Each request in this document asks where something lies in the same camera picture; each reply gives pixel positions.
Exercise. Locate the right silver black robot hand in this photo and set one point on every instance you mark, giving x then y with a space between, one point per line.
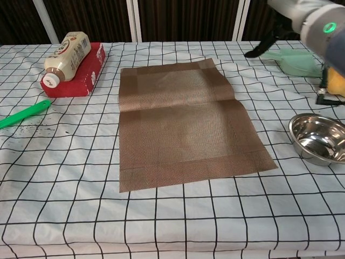
291 10

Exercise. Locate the metal bowl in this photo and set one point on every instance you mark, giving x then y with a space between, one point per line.
312 132

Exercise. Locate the brown woven placemat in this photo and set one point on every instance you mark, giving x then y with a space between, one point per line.
188 129

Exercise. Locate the green stick red hand toy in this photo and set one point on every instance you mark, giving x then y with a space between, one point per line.
24 113

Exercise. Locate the green plastic dustpan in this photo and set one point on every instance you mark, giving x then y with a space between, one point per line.
296 64

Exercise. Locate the yellow plush toy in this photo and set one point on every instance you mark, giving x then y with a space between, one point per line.
337 82

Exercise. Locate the red box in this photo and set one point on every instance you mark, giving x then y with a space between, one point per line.
81 83

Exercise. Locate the beige sauce bottle white cap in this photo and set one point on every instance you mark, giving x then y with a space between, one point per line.
70 56

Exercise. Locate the white black checked tablecloth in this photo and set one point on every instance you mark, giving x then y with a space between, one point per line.
161 221

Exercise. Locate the white slanted frame post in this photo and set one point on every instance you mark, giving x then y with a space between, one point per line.
45 21

